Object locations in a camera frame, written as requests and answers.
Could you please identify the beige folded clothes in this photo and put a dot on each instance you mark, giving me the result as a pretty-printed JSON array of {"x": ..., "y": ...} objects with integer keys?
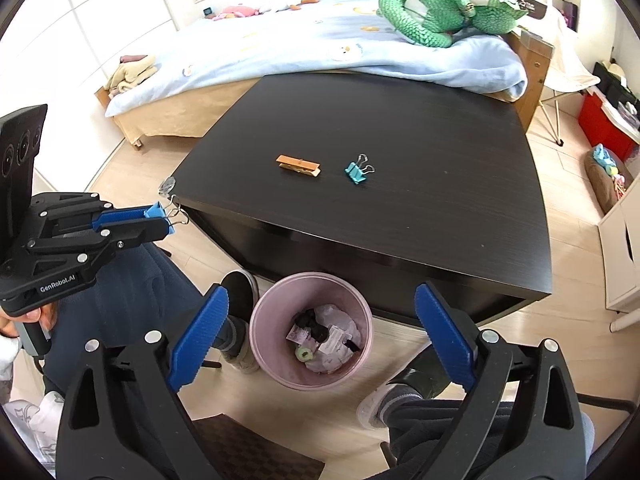
[{"x": 131, "y": 74}]

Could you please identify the person's right leg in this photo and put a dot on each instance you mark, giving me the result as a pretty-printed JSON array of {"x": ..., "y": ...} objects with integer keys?
[{"x": 430, "y": 435}]

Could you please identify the beige bed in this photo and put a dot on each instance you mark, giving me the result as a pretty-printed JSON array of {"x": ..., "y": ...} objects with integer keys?
[{"x": 200, "y": 110}]

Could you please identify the person's left leg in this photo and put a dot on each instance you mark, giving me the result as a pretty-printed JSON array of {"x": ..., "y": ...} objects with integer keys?
[{"x": 135, "y": 290}]

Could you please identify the clear plastic wrapper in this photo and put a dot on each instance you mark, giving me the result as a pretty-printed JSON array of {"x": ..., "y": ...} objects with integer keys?
[{"x": 334, "y": 341}]

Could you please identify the pink plush toy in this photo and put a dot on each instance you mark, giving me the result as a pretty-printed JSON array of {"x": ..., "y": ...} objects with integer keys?
[{"x": 235, "y": 13}]

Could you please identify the black office chair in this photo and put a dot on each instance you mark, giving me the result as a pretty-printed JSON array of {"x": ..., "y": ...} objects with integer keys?
[{"x": 605, "y": 402}]

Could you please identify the black cloth bundle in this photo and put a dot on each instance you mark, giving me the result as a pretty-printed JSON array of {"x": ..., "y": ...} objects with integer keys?
[{"x": 307, "y": 321}]

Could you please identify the purple printed paper card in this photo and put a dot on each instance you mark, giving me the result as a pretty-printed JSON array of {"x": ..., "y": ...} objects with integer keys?
[{"x": 299, "y": 335}]

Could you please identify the person's left forearm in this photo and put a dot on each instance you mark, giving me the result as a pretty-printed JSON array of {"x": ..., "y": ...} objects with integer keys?
[{"x": 7, "y": 355}]

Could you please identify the red storage box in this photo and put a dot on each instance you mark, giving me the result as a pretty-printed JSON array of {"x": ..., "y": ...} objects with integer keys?
[{"x": 605, "y": 120}]

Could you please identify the brown checkered cushion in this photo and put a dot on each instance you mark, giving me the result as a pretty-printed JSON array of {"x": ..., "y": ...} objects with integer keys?
[{"x": 260, "y": 450}]

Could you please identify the white folding chair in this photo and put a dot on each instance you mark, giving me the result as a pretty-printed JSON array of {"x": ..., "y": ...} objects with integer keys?
[{"x": 570, "y": 60}]

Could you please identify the green dragon plush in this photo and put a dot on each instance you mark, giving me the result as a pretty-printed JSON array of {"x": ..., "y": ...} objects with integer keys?
[{"x": 430, "y": 15}]

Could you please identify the white drawer chest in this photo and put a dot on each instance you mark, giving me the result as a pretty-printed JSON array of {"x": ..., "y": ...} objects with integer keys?
[{"x": 625, "y": 250}]

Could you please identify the white printed shirt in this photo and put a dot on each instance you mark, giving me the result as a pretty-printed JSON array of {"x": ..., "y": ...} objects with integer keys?
[{"x": 30, "y": 435}]

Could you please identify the clear corner protector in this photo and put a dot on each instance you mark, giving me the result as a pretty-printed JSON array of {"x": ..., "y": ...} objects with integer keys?
[{"x": 167, "y": 186}]

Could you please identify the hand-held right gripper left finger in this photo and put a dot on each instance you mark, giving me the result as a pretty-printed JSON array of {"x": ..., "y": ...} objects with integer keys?
[{"x": 200, "y": 335}]

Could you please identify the teal binder clip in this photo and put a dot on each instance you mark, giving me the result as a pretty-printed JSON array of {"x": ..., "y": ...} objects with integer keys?
[{"x": 356, "y": 172}]

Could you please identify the blue binder clip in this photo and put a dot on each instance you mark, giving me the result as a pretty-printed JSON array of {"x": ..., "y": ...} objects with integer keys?
[{"x": 160, "y": 212}]

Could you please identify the black wooden table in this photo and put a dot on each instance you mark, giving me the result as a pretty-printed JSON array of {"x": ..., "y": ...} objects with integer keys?
[{"x": 375, "y": 220}]

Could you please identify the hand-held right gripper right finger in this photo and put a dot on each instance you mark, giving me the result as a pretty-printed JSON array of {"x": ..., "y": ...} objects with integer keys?
[{"x": 445, "y": 340}]

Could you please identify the white cloth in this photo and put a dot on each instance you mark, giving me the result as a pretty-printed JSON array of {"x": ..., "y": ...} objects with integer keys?
[{"x": 342, "y": 317}]

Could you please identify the person's foot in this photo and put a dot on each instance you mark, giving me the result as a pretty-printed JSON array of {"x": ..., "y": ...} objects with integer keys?
[
  {"x": 240, "y": 295},
  {"x": 380, "y": 407}
]

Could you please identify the white wardrobe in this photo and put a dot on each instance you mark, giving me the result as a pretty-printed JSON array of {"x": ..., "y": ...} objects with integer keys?
[{"x": 75, "y": 35}]

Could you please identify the person's left hand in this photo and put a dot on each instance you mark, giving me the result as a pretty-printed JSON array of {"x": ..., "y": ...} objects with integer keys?
[{"x": 42, "y": 316}]

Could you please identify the person's left foot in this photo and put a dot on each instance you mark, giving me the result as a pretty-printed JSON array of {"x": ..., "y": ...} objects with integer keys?
[{"x": 240, "y": 295}]

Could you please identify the black storage box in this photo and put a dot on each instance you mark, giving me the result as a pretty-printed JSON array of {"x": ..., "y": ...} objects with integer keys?
[{"x": 610, "y": 82}]

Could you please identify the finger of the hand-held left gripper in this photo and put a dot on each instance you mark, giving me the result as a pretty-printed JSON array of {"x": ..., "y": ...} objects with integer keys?
[
  {"x": 140, "y": 235},
  {"x": 125, "y": 217}
]

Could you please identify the person's right foot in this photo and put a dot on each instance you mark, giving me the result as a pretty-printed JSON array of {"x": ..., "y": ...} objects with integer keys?
[{"x": 380, "y": 407}]

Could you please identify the white goose plush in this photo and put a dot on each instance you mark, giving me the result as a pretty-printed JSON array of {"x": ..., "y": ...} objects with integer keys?
[{"x": 295, "y": 5}]

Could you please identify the person's leg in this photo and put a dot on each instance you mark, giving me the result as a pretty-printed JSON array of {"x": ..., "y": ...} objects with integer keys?
[
  {"x": 135, "y": 290},
  {"x": 430, "y": 435}
]

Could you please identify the wooden clothespin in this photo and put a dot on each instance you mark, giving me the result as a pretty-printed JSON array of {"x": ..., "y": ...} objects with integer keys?
[{"x": 299, "y": 165}]

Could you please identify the brown pet bed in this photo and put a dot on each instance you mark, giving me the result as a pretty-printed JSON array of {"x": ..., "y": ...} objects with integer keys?
[{"x": 602, "y": 180}]

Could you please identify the blue printed blanket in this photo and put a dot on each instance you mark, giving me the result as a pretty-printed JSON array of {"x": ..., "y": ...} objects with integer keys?
[{"x": 300, "y": 45}]

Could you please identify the small desk clock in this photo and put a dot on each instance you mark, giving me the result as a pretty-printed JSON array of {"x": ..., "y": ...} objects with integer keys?
[{"x": 207, "y": 11}]

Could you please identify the pink plastic bin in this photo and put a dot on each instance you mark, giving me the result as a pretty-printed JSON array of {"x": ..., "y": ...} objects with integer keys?
[{"x": 265, "y": 340}]

